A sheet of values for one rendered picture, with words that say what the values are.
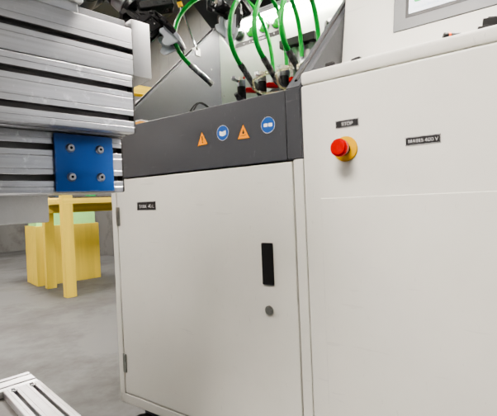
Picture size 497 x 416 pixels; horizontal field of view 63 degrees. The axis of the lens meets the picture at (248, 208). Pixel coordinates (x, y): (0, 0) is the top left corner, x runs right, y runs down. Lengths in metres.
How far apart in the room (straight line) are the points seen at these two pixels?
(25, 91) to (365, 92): 0.60
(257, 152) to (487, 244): 0.51
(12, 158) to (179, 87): 1.04
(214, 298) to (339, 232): 0.40
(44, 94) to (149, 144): 0.65
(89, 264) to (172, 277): 3.20
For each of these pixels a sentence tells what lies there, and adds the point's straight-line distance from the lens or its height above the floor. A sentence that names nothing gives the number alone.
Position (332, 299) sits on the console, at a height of 0.48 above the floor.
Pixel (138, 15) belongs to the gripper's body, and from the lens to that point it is 1.42.
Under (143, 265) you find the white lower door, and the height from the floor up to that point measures 0.52.
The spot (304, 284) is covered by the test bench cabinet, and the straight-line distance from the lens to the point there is 0.93.
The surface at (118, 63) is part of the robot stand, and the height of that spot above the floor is 0.92.
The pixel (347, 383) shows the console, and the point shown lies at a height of 0.31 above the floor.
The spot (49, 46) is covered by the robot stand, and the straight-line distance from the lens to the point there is 0.64.
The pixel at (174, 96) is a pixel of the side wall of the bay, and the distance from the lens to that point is 1.57.
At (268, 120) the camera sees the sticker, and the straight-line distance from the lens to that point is 0.97.
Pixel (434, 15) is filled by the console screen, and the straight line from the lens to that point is 1.15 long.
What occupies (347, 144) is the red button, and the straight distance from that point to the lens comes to 0.83.
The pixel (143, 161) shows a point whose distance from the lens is 1.25.
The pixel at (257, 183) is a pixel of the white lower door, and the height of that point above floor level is 0.74.
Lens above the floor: 0.70
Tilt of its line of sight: 1 degrees down
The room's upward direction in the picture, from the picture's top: 2 degrees counter-clockwise
